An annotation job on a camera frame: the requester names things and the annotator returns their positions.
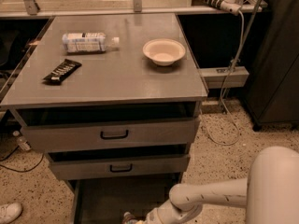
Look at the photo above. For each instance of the dark cabinet at right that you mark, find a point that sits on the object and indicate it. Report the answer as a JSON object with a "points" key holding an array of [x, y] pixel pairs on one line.
{"points": [[271, 94]]}

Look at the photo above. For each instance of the grey drawer cabinet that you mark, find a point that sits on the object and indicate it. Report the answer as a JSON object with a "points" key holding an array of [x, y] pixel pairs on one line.
{"points": [[122, 76]]}

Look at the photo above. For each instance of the white handheld device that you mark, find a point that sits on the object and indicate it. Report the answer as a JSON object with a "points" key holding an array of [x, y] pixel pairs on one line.
{"points": [[230, 6]]}

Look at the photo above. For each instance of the black snack bar wrapper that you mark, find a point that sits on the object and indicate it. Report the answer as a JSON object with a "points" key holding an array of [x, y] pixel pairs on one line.
{"points": [[62, 72]]}

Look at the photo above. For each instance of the middle grey drawer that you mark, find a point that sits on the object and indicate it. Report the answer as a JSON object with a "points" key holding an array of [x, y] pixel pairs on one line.
{"points": [[116, 162]]}

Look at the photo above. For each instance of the white sneaker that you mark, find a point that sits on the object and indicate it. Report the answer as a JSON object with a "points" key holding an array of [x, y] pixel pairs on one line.
{"points": [[9, 212]]}

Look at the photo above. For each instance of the bottom grey drawer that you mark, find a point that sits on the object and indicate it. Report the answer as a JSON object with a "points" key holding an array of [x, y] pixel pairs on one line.
{"points": [[105, 200]]}

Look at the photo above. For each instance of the grey workbench shelf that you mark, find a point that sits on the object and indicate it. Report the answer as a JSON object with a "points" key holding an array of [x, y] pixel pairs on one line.
{"points": [[93, 3]]}

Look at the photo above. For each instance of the top grey drawer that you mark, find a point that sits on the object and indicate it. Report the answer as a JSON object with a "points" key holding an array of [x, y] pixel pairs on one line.
{"points": [[58, 129]]}

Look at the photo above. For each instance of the clear plastic water bottle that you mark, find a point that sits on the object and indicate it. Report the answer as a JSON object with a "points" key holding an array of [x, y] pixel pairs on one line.
{"points": [[128, 218]]}

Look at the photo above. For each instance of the grey drawer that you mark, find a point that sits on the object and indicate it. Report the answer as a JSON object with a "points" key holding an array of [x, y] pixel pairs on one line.
{"points": [[58, 129], [116, 162], [105, 200]]}

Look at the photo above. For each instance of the white labelled bottle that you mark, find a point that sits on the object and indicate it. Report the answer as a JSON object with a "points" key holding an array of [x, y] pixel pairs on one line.
{"points": [[89, 42]]}

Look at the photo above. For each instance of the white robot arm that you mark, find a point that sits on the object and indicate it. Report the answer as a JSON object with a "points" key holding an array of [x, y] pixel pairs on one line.
{"points": [[269, 194]]}

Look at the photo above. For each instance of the grey power strip box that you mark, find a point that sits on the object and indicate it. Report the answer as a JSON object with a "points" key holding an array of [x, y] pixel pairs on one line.
{"points": [[220, 77]]}

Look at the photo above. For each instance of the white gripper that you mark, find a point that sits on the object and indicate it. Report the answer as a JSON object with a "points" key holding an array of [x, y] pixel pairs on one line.
{"points": [[151, 218]]}

